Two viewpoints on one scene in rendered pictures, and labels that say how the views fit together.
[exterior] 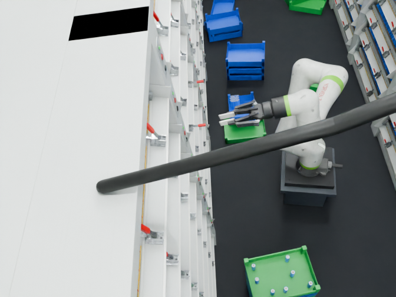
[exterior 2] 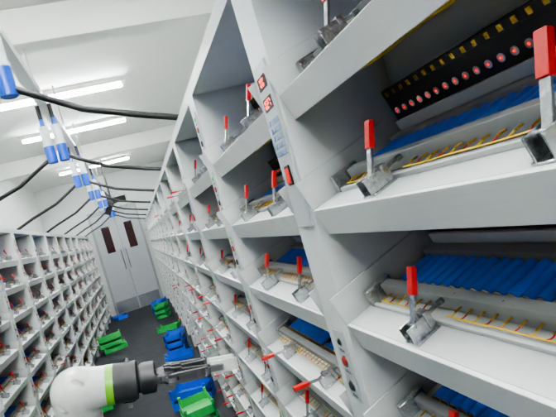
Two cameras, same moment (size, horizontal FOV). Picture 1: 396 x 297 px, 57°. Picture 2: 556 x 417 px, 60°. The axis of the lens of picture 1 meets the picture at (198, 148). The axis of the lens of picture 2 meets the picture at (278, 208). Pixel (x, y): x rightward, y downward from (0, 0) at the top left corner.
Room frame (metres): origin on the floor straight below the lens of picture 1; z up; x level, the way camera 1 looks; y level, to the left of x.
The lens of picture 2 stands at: (2.14, -0.50, 1.33)
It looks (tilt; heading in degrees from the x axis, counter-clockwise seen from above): 1 degrees down; 152
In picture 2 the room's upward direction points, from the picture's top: 16 degrees counter-clockwise
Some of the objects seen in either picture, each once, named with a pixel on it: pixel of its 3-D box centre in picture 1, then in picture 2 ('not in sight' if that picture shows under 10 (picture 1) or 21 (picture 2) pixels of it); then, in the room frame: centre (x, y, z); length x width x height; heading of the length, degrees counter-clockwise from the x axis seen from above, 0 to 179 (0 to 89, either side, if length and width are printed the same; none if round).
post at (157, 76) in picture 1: (175, 180); (296, 348); (0.78, 0.13, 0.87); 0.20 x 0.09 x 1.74; 79
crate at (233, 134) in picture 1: (244, 128); not in sight; (1.51, -0.37, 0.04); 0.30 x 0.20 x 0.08; 79
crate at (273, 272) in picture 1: (280, 275); not in sight; (0.34, -0.22, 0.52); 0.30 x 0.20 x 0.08; 88
